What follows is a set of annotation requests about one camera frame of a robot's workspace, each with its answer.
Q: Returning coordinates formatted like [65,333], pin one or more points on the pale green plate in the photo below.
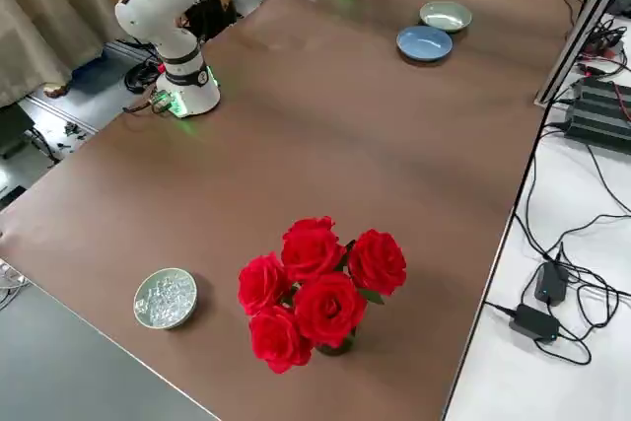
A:
[446,14]

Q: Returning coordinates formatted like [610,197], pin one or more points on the blue plate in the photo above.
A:
[424,44]

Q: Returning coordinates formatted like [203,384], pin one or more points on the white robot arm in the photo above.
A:
[148,12]

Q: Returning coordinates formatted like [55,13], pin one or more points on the small green circuit board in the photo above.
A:
[165,101]

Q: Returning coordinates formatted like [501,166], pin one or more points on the black USB hub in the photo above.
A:
[604,41]

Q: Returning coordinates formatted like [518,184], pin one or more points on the beige curtain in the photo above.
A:
[49,7]

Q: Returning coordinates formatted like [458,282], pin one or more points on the red artificial rose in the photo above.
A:
[263,283]
[310,248]
[330,310]
[278,339]
[377,260]

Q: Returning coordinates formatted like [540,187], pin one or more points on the brown shoe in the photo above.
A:
[55,91]

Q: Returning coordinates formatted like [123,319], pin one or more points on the black finned electronics box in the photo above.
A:
[596,115]

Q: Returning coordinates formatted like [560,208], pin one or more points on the black case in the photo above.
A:
[12,130]

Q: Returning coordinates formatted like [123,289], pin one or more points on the grey bowl of clear crystals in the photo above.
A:
[165,298]

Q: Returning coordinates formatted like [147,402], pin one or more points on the dark green glass vase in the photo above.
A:
[340,346]

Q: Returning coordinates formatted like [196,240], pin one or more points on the black power adapter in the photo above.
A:
[551,283]
[535,322]

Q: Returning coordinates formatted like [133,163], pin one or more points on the aluminium camera post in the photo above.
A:
[577,31]

